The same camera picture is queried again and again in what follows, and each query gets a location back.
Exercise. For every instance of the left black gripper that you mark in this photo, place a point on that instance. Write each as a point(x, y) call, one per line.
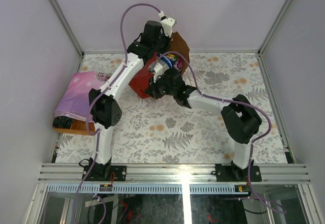
point(164, 42)

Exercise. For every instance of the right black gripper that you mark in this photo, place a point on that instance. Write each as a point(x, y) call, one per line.
point(152, 90)

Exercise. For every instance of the red paper bag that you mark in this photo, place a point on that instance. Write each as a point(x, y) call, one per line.
point(145, 82)

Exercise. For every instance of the blue chips bag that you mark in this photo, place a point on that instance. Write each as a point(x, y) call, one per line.
point(165, 61)

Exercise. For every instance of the green candy bag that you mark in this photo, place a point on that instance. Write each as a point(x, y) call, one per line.
point(172, 56)

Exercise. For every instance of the purple snack packet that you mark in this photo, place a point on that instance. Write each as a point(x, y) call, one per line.
point(178, 65)

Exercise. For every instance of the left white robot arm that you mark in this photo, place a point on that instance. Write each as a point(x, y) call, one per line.
point(103, 102)

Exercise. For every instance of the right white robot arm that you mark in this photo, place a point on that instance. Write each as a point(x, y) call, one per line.
point(241, 120)

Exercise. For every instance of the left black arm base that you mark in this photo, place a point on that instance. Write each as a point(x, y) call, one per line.
point(100, 172)

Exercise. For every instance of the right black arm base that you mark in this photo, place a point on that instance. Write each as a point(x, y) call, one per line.
point(232, 173)

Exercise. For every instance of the purple frozen gift bag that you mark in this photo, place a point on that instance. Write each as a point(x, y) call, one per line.
point(75, 103)

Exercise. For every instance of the floral table cloth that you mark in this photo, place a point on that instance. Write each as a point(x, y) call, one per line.
point(160, 131)

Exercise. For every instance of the orange wooden tray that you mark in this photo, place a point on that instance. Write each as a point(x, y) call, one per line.
point(77, 128)

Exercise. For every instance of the dark packet in tray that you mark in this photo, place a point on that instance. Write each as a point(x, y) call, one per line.
point(62, 122)

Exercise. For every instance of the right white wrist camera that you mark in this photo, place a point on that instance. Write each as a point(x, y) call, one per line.
point(157, 69)

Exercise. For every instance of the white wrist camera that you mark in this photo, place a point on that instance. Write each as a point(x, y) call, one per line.
point(167, 23)
point(157, 69)

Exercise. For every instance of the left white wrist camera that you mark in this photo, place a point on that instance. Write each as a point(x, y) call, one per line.
point(167, 23)

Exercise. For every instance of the aluminium front rail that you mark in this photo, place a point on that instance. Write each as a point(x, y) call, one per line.
point(169, 179)

